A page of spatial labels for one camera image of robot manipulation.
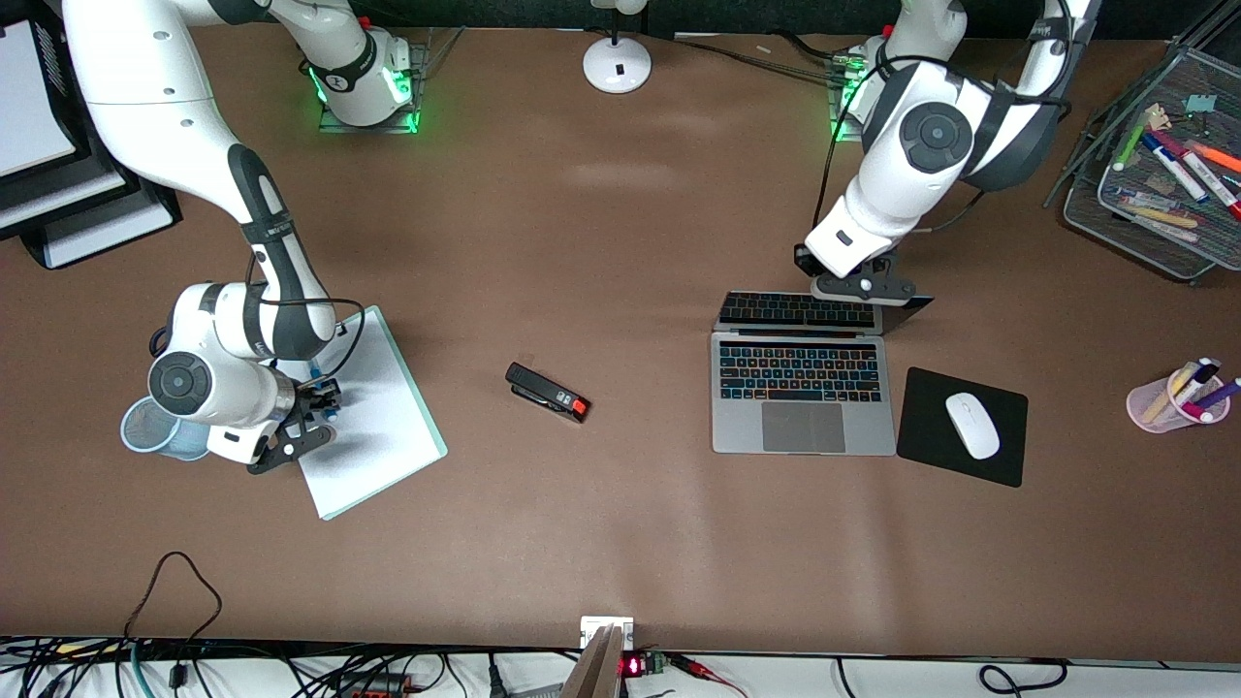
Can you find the grey laptop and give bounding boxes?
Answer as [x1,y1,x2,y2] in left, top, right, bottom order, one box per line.
[711,289,935,457]

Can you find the green marker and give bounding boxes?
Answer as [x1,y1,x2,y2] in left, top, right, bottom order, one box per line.
[1112,105,1168,174]

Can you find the white marker with blue cap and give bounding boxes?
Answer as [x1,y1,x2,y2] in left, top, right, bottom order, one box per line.
[1141,133,1210,204]

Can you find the yellow marker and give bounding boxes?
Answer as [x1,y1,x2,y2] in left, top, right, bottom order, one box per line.
[1142,361,1201,424]

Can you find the white marker with red cap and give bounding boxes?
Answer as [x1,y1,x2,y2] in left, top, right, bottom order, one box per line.
[1152,129,1241,220]

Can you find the white marker with black cap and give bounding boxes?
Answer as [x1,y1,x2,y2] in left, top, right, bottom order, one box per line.
[1171,357,1225,408]

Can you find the purple marker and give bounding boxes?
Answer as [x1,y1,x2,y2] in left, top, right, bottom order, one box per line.
[1191,378,1241,424]

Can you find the white paper sheet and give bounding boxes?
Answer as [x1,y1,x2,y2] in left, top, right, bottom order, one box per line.
[0,21,79,179]
[44,199,175,270]
[295,309,442,517]
[0,170,125,234]

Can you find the teal clipboard with metal clip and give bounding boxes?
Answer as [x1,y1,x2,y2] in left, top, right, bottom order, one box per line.
[291,305,450,522]

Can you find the light blue mesh pen cup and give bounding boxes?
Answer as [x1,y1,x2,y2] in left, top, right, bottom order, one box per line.
[120,396,212,462]

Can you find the black mouse pad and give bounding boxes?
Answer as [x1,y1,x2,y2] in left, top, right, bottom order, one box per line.
[896,366,1029,489]

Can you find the white computer mouse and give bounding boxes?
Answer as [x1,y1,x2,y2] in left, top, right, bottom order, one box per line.
[945,392,1002,460]

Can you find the black stapler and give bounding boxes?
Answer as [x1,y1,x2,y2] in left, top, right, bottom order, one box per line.
[505,363,590,425]

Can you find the dark metal mesh desk organizer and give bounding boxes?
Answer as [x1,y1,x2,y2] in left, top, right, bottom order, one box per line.
[1044,37,1241,284]

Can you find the yellow orange pen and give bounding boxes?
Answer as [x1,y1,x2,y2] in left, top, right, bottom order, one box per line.
[1120,199,1203,231]

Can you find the grey USB hub orange ports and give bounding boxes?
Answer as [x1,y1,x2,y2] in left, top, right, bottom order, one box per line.
[330,674,420,698]

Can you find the pink translucent pen cup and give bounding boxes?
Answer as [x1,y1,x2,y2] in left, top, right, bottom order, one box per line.
[1127,368,1232,434]

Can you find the black stacked document tray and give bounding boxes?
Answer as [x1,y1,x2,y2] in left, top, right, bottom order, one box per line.
[0,0,183,270]

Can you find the white round lamp base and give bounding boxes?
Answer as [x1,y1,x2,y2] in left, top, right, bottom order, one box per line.
[582,0,652,95]

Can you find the orange highlighter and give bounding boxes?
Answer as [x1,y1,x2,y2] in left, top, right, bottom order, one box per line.
[1185,141,1241,176]

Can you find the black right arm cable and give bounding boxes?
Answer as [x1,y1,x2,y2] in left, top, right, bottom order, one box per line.
[247,247,367,385]

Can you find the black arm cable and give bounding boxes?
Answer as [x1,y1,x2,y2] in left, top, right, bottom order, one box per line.
[817,0,1077,236]
[247,247,367,385]

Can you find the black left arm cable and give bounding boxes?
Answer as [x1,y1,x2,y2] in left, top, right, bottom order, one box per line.
[817,0,1077,236]

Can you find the black looped cable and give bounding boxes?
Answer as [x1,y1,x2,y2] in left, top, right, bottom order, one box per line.
[124,551,225,691]

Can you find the white post base plate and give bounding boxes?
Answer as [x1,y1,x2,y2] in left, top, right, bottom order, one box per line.
[580,617,635,649]

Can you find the aluminium camera post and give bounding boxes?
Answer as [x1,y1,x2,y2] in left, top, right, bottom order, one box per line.
[560,623,626,698]

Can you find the red cable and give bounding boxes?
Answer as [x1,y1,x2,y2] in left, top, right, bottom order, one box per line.
[669,654,749,698]

